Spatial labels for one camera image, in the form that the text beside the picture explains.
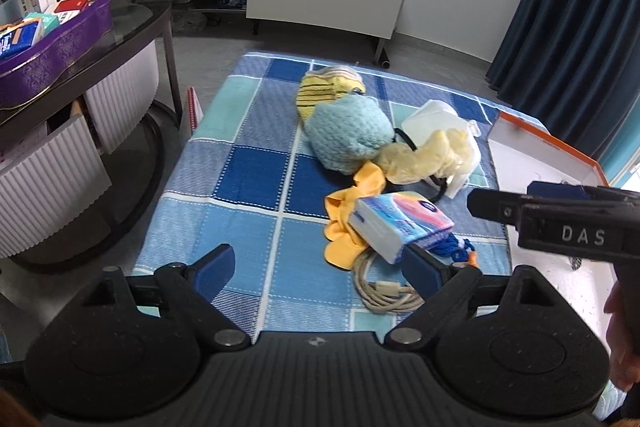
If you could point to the yellow and green sponge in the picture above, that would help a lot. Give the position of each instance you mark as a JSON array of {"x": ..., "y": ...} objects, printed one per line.
[{"x": 317, "y": 94}]

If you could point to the colourful tissue pack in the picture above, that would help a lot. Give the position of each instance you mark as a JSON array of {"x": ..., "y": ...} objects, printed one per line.
[{"x": 400, "y": 217}]

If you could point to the purple tray with boxes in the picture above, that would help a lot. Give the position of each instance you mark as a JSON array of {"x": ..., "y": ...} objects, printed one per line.
[{"x": 60, "y": 52}]

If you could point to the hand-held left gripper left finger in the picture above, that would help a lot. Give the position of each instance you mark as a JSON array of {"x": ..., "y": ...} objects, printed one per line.
[{"x": 216, "y": 268}]

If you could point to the dark blue curtain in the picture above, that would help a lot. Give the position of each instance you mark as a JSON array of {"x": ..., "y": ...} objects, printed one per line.
[{"x": 565, "y": 7}]

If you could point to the red small box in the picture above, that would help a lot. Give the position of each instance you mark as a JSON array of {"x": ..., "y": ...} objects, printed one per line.
[{"x": 70, "y": 9}]

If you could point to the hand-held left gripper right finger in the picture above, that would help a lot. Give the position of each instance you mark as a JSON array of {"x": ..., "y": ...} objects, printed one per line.
[{"x": 421, "y": 270}]

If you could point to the green small box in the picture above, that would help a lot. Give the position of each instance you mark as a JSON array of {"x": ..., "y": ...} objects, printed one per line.
[{"x": 45, "y": 23}]

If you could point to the person's right hand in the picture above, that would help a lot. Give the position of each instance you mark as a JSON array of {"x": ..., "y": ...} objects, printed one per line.
[{"x": 622, "y": 367}]

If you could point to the dark oval coffee table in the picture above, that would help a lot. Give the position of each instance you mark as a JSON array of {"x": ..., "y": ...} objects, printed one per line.
[{"x": 145, "y": 14}]

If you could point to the blue checked blanket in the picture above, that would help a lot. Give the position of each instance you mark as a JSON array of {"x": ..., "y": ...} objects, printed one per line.
[{"x": 250, "y": 167}]

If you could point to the white tray with orange rim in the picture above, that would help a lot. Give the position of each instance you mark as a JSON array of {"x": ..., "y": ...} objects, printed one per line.
[{"x": 530, "y": 157}]

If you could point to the black roll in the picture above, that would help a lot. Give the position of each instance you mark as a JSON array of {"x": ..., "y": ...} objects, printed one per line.
[{"x": 384, "y": 59}]

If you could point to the blue tissue packs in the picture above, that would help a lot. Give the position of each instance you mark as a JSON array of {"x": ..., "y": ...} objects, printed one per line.
[{"x": 17, "y": 39}]

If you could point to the white and grey tv stand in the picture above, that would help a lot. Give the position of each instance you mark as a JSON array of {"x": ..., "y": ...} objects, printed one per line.
[{"x": 325, "y": 2}]

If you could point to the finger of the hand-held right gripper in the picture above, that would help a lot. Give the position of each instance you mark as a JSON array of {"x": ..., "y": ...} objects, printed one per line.
[
  {"x": 492, "y": 204},
  {"x": 557, "y": 191}
]

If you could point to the cream scrunchie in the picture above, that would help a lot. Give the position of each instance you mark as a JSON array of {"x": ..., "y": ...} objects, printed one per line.
[{"x": 415, "y": 157}]

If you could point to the light blue knit plush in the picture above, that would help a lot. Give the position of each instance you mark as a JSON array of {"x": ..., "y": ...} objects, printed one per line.
[{"x": 345, "y": 132}]

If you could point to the yellow cloth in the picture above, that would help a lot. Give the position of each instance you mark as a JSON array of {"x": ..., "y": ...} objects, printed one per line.
[{"x": 336, "y": 252}]

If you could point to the red and white cardboard box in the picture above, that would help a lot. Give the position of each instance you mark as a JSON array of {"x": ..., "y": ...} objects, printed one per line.
[{"x": 194, "y": 112}]

